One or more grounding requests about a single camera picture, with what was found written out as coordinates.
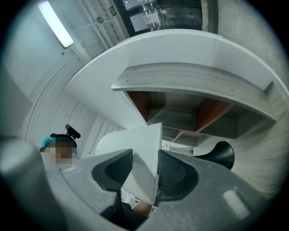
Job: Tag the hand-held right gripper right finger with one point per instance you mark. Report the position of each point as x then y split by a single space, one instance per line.
203 203

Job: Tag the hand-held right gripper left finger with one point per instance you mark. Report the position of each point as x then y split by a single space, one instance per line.
83 173

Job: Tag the white table lamp with shade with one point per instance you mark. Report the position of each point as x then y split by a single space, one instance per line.
140 146

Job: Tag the person's left forearm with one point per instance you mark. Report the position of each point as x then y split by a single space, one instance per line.
142 209

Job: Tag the grey wooden desk with shelves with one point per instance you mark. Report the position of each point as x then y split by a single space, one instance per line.
266 158

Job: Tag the wooden cubby shelf unit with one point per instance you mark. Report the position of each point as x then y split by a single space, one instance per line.
180 74

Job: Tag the person's head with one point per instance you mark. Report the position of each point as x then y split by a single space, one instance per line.
64 155

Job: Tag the teal disposable head cap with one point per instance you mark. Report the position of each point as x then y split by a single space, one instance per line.
46 141

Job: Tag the ceiling tube light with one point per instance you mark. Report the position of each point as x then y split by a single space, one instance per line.
56 24

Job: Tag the round ceiling detector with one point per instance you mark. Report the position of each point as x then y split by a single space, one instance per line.
100 19

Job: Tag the green exit sign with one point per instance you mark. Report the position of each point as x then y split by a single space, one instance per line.
113 11

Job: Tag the black glass double door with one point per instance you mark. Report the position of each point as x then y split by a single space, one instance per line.
171 13

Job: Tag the black head-mounted camera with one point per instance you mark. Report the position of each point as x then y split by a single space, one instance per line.
73 133

